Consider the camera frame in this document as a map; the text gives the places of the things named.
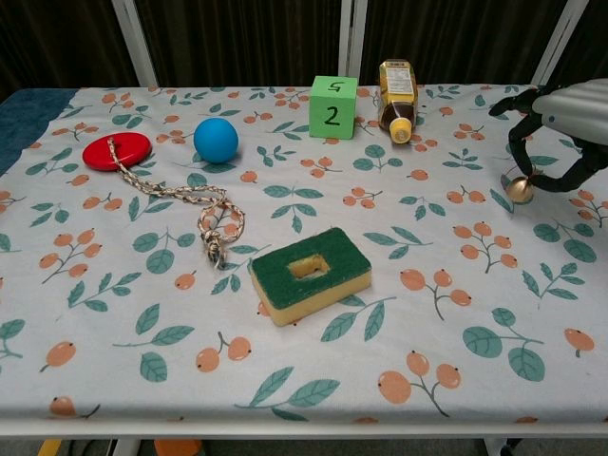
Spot dark pleated curtain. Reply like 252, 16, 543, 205
134, 0, 352, 89
554, 0, 608, 86
0, 0, 140, 104
359, 0, 570, 87

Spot green numbered cube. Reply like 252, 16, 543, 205
308, 75, 359, 140

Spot small gold bell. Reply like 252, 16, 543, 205
501, 163, 538, 205

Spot white frame post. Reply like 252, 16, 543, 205
337, 0, 370, 87
111, 0, 159, 88
530, 0, 591, 86

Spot blue ball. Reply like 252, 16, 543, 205
193, 117, 239, 165

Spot braided beige rope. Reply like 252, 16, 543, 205
107, 137, 247, 272

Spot green yellow sponge with hole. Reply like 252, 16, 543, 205
250, 226, 373, 328

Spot honey bottle yellow cap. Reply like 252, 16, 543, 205
377, 58, 421, 145

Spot floral print tablecloth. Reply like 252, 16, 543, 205
0, 85, 608, 425

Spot red round disc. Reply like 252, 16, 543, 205
82, 131, 153, 173

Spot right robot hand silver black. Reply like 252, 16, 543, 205
488, 78, 608, 194

